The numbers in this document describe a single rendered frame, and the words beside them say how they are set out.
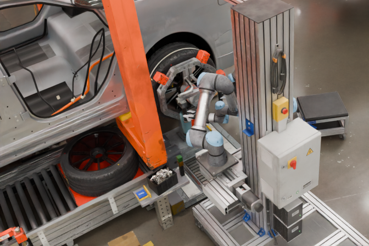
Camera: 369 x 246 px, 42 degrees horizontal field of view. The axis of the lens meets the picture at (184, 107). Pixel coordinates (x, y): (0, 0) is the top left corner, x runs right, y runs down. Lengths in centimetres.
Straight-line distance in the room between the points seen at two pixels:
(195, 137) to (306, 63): 275
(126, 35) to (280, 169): 130
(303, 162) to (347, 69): 281
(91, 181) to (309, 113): 205
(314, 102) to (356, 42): 173
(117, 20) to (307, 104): 224
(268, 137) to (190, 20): 144
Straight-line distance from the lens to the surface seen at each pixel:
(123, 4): 314
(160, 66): 399
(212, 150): 339
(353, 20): 675
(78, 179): 412
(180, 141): 459
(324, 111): 466
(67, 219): 405
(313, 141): 308
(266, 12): 268
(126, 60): 331
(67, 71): 472
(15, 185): 466
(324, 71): 575
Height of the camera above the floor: 330
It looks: 38 degrees down
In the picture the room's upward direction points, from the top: 9 degrees counter-clockwise
